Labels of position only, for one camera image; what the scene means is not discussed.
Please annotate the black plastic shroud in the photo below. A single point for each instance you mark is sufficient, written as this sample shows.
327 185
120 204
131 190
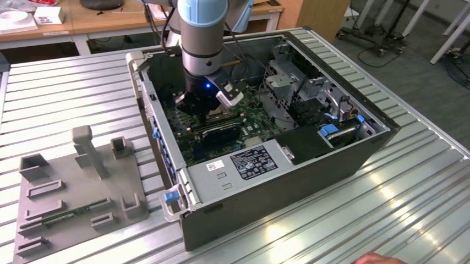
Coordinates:
300 145

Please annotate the wooden cabinet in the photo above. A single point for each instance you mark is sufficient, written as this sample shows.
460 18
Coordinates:
323 16

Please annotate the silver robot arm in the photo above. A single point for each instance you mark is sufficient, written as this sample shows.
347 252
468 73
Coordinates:
199 55

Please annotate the white tray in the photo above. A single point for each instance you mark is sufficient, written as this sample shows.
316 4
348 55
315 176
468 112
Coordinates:
14 23

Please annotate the red bag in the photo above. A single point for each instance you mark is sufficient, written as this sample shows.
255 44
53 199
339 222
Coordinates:
44 2

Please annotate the blue case latch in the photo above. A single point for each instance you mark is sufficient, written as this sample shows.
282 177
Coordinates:
169 198

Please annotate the white table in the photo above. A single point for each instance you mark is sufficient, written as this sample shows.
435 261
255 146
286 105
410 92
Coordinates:
454 38

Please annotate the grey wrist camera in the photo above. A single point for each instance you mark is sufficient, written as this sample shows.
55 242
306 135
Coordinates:
228 92

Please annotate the green motherboard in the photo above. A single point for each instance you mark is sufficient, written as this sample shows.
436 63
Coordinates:
256 122

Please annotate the grey parts rack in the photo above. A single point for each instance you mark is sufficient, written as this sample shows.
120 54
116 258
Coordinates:
91 192

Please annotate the silver power supply unit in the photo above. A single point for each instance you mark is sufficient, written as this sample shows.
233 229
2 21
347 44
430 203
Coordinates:
216 187

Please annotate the black round object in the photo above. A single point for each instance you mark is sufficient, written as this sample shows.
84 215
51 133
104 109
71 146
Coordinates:
100 4

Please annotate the black graphics card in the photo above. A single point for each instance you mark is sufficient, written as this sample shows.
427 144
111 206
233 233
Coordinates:
220 136

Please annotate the small blue clip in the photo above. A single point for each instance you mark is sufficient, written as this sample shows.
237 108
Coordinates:
359 119

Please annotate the blue slot clip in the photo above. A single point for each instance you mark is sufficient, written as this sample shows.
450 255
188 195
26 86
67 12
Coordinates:
155 133

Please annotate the green RAM stick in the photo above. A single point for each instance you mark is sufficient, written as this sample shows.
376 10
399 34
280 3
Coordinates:
67 215

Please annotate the black rolling stand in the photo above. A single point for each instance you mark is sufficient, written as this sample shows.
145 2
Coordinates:
390 41

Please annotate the small silver heatsink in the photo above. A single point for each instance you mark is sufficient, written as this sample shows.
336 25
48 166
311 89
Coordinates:
253 141

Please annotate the black and grey PC case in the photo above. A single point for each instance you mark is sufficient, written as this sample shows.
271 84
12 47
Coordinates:
275 209

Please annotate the pale blue teach pendant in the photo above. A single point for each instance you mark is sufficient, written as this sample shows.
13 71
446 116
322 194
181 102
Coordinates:
241 16

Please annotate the silver disk bay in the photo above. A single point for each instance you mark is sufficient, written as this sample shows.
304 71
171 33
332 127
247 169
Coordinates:
280 79

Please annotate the wooden desk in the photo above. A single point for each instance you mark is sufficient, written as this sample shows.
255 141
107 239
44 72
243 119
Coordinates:
14 37
120 16

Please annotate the white labelled box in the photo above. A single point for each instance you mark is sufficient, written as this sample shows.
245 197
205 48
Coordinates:
49 13

